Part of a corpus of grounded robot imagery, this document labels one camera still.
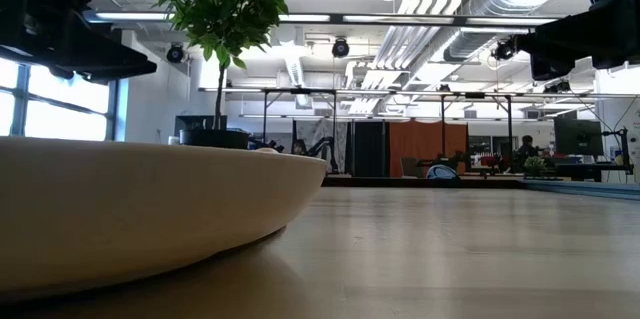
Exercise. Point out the white cup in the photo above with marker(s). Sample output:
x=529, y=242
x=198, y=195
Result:
x=174, y=140

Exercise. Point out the black ceiling spot camera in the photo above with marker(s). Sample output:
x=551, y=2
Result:
x=504, y=50
x=175, y=53
x=340, y=48

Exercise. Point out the black aluminium table rail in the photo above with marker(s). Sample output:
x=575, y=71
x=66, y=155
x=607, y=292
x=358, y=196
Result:
x=425, y=182

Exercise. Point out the blue and white helmet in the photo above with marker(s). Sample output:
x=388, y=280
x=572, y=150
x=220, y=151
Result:
x=442, y=172

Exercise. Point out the black background robot arm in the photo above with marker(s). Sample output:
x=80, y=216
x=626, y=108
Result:
x=325, y=149

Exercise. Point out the black plant pot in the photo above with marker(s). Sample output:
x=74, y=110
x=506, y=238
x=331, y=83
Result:
x=215, y=139

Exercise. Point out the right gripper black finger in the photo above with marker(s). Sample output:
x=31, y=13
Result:
x=555, y=44

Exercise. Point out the person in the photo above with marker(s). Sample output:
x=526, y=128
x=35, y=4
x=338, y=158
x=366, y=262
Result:
x=527, y=148

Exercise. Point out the black curtain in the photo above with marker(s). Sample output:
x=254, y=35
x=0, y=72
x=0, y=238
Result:
x=370, y=149

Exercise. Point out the large beige plate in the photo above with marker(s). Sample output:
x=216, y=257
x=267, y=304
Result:
x=150, y=209

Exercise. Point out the black screen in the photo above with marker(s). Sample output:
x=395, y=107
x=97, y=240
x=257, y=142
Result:
x=195, y=123

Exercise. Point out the small green desk plant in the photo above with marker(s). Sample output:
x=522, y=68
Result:
x=535, y=165

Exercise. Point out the orange curtain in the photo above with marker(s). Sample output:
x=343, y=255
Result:
x=425, y=144

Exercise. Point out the small green potted tree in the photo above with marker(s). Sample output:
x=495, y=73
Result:
x=222, y=4

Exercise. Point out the black computer monitor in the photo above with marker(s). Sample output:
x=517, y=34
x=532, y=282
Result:
x=578, y=137

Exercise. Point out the black metal cell frame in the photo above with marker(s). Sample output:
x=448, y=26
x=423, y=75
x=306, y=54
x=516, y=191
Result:
x=442, y=119

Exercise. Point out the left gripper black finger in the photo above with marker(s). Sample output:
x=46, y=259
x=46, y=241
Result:
x=105, y=59

